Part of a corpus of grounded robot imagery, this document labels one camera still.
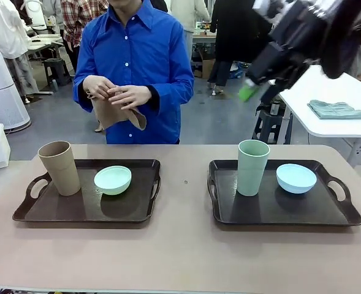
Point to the grey-green cloth mat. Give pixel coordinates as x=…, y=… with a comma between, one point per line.
x=335, y=110

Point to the person in blue shirt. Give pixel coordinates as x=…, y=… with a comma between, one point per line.
x=137, y=46

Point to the light blue bowl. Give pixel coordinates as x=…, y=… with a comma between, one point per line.
x=296, y=180

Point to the person's left hand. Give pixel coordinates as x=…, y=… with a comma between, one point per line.
x=134, y=96

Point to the tall green cup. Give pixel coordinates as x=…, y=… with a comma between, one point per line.
x=252, y=174

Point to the bystander in black coat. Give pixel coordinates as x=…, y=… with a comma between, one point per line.
x=235, y=33

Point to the beige cloth mat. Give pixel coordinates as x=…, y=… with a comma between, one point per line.
x=112, y=114

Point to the black step stool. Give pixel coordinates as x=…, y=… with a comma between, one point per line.
x=56, y=69

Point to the bystander in light jacket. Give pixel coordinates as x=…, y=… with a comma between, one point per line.
x=189, y=15

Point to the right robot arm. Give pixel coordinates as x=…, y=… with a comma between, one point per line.
x=306, y=21

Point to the bystander in white top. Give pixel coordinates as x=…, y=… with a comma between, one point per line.
x=5, y=30

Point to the tall beige cup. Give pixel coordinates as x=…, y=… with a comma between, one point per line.
x=62, y=171

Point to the dark plastic stool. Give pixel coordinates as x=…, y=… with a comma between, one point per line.
x=272, y=125

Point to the cardboard box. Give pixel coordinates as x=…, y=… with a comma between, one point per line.
x=207, y=65

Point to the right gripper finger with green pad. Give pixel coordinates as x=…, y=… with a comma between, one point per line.
x=248, y=92
x=275, y=90

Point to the white side table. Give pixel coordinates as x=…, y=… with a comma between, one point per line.
x=327, y=88

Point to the person's left forearm blue sleeve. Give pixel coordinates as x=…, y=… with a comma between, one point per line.
x=174, y=92

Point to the person's right forearm blue sleeve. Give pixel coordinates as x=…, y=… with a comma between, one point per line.
x=79, y=92

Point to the background white workbench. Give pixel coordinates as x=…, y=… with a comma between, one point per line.
x=43, y=41

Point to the white air purifier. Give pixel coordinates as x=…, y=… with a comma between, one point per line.
x=1, y=95

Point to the person's right hand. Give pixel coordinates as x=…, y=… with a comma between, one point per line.
x=97, y=87

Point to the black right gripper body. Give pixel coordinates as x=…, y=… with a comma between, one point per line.
x=278, y=64

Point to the dark brown serving tray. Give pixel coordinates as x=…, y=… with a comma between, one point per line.
x=76, y=208
x=290, y=211

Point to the mint green bowl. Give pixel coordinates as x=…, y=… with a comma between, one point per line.
x=112, y=182

